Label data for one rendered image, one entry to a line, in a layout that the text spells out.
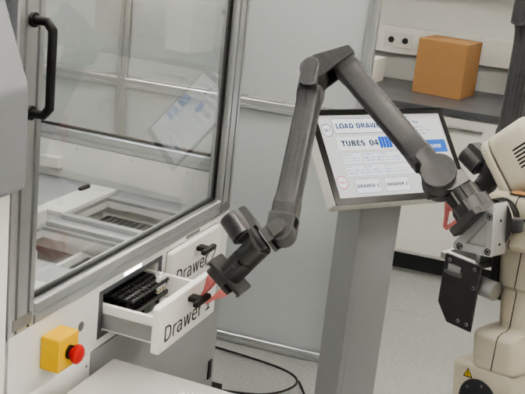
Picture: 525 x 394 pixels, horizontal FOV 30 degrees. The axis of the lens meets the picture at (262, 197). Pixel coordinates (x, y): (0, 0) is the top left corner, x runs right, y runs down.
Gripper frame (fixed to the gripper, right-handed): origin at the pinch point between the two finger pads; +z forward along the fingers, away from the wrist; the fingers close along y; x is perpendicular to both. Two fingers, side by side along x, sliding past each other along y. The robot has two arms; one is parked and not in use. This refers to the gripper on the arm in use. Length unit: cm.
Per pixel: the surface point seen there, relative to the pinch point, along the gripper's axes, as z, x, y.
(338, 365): 36, -94, -38
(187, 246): 6.9, -21.5, 14.4
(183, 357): 35.4, -30.2, -4.7
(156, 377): 13.2, 15.5, -6.0
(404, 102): 12, -293, 24
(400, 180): -22, -94, -8
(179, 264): 9.9, -17.9, 12.1
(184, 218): 3.1, -23.6, 20.0
